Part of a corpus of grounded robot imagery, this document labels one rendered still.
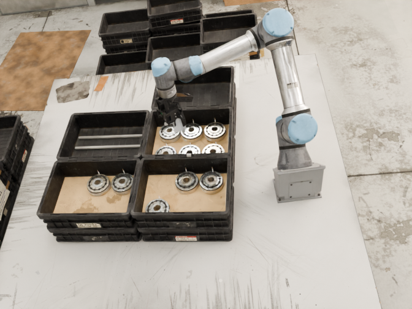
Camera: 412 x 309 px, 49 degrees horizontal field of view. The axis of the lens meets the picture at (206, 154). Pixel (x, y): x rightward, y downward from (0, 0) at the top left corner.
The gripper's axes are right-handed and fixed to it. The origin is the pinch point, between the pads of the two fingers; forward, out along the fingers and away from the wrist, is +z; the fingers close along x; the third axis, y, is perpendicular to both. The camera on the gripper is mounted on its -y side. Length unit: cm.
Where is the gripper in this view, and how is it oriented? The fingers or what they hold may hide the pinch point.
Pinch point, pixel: (180, 128)
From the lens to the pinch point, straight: 199.3
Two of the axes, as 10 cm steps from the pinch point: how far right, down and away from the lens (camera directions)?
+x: 6.4, 4.7, -6.1
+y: -7.6, 5.2, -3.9
